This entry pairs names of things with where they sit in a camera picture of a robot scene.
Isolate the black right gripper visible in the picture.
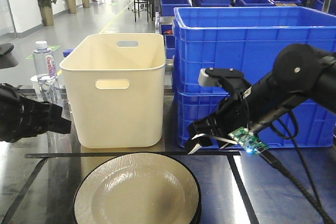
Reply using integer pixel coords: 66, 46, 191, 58
184, 68, 251, 155

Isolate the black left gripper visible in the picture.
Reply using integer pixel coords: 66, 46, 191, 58
1, 83, 71, 143

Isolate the beige plate black rim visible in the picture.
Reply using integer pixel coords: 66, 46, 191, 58
73, 152, 202, 223

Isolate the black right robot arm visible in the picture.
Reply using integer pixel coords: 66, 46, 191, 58
185, 44, 335, 154

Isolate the green circuit board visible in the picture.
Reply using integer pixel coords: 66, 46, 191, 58
228, 127, 269, 155

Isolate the cream plastic bin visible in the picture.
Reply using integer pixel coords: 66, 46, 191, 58
60, 33, 166, 148

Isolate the clear water bottle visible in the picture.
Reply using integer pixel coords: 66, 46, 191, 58
33, 40, 60, 104

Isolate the blue cap bottle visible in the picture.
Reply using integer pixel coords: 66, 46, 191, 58
63, 49, 73, 58

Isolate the large blue crate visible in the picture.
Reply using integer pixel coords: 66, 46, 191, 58
173, 6, 335, 94

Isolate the lower blue crate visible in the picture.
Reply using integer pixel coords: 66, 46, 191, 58
174, 89, 336, 148

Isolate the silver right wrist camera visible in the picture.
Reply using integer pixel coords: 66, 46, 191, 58
198, 68, 221, 87

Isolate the black usb cable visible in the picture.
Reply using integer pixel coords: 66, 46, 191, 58
258, 111, 336, 224

